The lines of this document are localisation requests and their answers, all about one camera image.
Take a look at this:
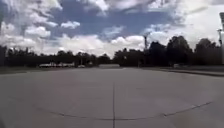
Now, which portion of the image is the row of parked vehicles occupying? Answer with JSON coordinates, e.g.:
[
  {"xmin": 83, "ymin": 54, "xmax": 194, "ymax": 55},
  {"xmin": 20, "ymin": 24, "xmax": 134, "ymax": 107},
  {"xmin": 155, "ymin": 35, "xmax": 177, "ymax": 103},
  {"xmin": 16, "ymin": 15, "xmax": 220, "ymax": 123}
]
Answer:
[{"xmin": 38, "ymin": 61, "xmax": 86, "ymax": 69}]

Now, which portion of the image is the raised kerb strip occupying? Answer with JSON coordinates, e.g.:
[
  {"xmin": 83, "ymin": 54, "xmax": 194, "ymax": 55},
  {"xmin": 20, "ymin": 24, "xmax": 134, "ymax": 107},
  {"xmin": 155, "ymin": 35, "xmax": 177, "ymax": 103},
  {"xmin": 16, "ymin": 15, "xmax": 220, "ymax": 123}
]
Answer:
[{"xmin": 159, "ymin": 67, "xmax": 224, "ymax": 78}]

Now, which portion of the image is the grey concrete slab plaza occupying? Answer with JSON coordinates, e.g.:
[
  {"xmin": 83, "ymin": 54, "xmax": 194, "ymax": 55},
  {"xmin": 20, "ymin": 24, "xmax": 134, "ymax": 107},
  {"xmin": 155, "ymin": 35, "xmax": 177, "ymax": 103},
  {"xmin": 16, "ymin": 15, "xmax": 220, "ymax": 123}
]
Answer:
[{"xmin": 0, "ymin": 67, "xmax": 224, "ymax": 128}]

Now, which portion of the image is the low pale wall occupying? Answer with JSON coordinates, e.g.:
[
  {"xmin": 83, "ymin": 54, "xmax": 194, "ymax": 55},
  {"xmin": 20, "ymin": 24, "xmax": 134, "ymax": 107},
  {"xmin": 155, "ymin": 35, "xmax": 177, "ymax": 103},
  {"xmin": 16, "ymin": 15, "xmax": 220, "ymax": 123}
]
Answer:
[{"xmin": 98, "ymin": 63, "xmax": 121, "ymax": 70}]

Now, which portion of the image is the row of dark trees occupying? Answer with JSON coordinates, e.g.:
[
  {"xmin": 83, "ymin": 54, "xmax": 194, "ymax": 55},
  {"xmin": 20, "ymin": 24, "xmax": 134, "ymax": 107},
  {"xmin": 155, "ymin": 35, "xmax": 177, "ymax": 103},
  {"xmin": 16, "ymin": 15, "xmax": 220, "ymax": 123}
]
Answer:
[{"xmin": 0, "ymin": 35, "xmax": 224, "ymax": 68}]

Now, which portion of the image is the distant tower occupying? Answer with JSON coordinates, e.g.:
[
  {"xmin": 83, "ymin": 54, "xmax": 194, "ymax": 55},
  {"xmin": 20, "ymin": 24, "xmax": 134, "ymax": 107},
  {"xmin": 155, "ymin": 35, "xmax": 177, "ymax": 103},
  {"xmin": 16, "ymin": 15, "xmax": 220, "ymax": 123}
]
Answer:
[{"xmin": 143, "ymin": 35, "xmax": 148, "ymax": 51}]

